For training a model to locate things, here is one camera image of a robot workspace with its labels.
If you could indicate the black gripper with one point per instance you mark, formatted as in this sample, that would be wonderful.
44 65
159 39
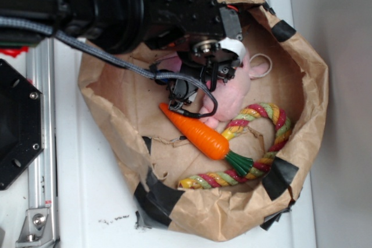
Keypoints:
192 26

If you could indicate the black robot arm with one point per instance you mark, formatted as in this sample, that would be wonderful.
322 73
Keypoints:
119 26

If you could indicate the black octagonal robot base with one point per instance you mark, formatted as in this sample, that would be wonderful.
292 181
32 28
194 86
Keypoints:
21 124

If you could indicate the pink plush bunny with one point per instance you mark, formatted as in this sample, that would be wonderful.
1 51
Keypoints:
230 95

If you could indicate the orange plastic carrot toy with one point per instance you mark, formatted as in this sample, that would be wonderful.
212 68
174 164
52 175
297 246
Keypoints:
207 140

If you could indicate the brown paper bag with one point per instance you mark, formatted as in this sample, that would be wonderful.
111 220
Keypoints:
154 155

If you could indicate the multicolour rope ring toy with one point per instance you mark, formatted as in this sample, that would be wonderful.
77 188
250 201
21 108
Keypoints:
282 128

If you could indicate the aluminium extrusion rail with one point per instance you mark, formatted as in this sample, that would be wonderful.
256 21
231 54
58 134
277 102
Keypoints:
42 172

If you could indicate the metal corner bracket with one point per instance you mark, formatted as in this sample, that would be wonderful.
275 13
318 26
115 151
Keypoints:
37 229

